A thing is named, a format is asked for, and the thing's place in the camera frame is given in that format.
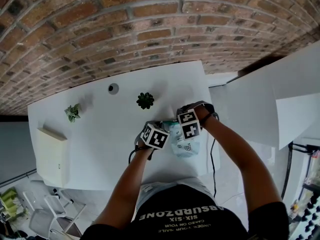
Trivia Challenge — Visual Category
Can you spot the white chair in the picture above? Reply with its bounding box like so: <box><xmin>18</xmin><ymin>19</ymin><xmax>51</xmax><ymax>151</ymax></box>
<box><xmin>44</xmin><ymin>193</ymin><xmax>88</xmax><ymax>238</ymax></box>
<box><xmin>23</xmin><ymin>191</ymin><xmax>55</xmax><ymax>239</ymax></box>

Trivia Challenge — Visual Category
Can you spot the cream flat box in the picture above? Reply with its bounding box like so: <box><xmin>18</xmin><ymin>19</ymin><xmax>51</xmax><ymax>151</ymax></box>
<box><xmin>36</xmin><ymin>126</ymin><xmax>69</xmax><ymax>189</ymax></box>

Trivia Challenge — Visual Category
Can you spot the pale green leafy potted plant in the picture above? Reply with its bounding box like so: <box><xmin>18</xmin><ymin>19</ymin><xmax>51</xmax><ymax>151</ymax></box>
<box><xmin>64</xmin><ymin>103</ymin><xmax>82</xmax><ymax>123</ymax></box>

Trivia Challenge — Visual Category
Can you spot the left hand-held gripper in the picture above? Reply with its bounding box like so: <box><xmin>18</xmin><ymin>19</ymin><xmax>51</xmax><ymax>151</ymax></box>
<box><xmin>134</xmin><ymin>120</ymin><xmax>171</xmax><ymax>151</ymax></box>

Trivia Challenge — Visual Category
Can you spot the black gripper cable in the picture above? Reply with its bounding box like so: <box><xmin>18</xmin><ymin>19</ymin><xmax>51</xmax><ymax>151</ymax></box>
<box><xmin>128</xmin><ymin>143</ymin><xmax>141</xmax><ymax>165</ymax></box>
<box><xmin>209</xmin><ymin>136</ymin><xmax>219</xmax><ymax>199</ymax></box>

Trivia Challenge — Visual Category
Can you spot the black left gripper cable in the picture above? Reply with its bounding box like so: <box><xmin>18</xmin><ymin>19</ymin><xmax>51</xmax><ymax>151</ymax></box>
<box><xmin>128</xmin><ymin>143</ymin><xmax>141</xmax><ymax>165</ymax></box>

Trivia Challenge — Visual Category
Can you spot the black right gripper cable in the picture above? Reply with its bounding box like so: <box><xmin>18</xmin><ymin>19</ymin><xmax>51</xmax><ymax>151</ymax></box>
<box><xmin>209</xmin><ymin>136</ymin><xmax>219</xmax><ymax>199</ymax></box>

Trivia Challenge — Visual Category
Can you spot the black spiked foam panel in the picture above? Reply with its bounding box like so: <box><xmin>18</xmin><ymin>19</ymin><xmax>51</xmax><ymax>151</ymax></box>
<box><xmin>298</xmin><ymin>192</ymin><xmax>320</xmax><ymax>240</ymax></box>

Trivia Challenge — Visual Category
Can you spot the dark green succulent in pot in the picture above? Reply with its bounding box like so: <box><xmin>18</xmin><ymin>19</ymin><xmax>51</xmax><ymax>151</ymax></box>
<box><xmin>136</xmin><ymin>92</ymin><xmax>155</xmax><ymax>110</ymax></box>

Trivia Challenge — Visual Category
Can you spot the grey round cable grommet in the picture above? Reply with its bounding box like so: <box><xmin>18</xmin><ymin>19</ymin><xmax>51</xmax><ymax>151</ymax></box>
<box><xmin>107</xmin><ymin>82</ymin><xmax>120</xmax><ymax>95</ymax></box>

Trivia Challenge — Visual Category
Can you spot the person's left forearm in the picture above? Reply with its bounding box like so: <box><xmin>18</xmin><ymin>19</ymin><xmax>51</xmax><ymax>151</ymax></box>
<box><xmin>93</xmin><ymin>146</ymin><xmax>157</xmax><ymax>235</ymax></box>

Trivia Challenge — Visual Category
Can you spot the light green container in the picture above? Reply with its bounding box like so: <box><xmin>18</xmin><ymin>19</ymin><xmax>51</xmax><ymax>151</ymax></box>
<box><xmin>0</xmin><ymin>187</ymin><xmax>19</xmax><ymax>210</ymax></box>

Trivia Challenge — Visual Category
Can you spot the person's black printed t-shirt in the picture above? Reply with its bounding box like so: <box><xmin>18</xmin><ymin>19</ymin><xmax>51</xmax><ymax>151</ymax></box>
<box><xmin>81</xmin><ymin>183</ymin><xmax>291</xmax><ymax>240</ymax></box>

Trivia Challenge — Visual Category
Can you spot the black metal rack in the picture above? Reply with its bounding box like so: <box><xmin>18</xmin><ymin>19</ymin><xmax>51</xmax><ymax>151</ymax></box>
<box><xmin>281</xmin><ymin>141</ymin><xmax>320</xmax><ymax>202</ymax></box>

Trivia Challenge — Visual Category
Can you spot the person's right forearm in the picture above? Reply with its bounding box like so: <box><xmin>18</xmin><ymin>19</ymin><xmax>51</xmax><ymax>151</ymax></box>
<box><xmin>198</xmin><ymin>105</ymin><xmax>283</xmax><ymax>210</ymax></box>

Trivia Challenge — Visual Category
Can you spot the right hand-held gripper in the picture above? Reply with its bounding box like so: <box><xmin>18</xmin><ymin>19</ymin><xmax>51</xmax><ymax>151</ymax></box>
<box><xmin>176</xmin><ymin>100</ymin><xmax>216</xmax><ymax>141</ymax></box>

